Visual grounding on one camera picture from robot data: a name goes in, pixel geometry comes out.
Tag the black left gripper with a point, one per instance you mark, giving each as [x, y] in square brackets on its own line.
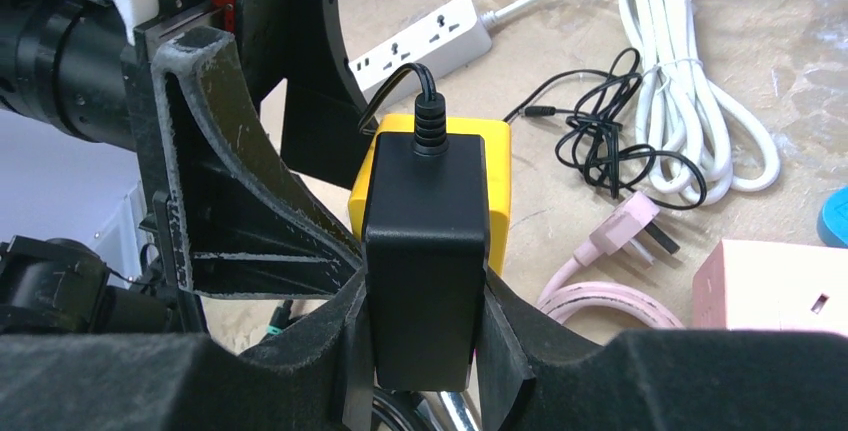
[67, 63]

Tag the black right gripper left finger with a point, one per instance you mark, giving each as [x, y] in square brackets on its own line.
[316, 375]

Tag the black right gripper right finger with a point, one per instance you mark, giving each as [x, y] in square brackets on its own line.
[535, 374]

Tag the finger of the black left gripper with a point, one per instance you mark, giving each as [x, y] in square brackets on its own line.
[300, 43]
[242, 225]

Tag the white power strip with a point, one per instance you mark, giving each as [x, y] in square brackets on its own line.
[447, 38]

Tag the black power adapter brick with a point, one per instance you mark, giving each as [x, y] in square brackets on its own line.
[426, 243]

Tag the pink cube power socket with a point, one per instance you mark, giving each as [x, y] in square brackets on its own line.
[756, 285]

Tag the yellow cube power socket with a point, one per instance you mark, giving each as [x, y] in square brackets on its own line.
[496, 136]

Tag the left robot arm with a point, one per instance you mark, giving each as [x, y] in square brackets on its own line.
[60, 285]

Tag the silver open end wrench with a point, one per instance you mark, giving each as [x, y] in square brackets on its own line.
[459, 414]

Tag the blue travel adapter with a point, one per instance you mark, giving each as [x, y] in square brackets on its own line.
[832, 220]

